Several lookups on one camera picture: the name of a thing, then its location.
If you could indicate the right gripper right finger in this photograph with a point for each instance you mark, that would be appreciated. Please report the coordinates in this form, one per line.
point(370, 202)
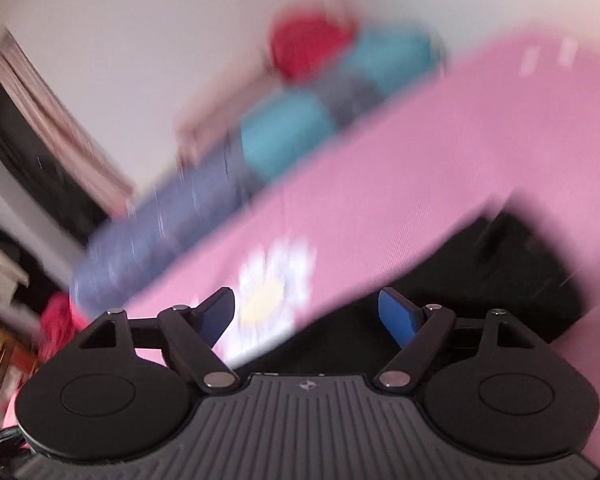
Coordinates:
point(491, 387)

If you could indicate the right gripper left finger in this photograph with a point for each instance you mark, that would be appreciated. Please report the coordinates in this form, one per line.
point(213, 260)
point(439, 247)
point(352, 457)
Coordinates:
point(125, 386)

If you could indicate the black pants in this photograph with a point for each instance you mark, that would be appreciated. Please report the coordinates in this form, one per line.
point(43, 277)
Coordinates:
point(308, 302)

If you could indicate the dark window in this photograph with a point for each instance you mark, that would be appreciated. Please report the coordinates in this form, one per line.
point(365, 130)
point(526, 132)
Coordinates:
point(41, 175)

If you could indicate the plaid blue folded quilt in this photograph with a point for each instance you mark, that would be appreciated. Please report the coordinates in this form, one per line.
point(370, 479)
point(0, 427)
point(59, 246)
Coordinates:
point(127, 254)

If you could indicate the pink floral bedsheet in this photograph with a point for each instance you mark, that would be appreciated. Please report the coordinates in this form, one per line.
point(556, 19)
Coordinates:
point(516, 126)

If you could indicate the pink curtain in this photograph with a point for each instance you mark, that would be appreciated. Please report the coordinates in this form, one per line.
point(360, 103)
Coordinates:
point(66, 139)

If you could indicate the red folded blanket on bed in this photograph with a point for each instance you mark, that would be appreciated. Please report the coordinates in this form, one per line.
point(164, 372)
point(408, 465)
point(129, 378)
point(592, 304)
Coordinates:
point(303, 40)

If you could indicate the red blanket pile by wall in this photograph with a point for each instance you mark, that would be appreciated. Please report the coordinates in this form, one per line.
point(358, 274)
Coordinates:
point(60, 325)

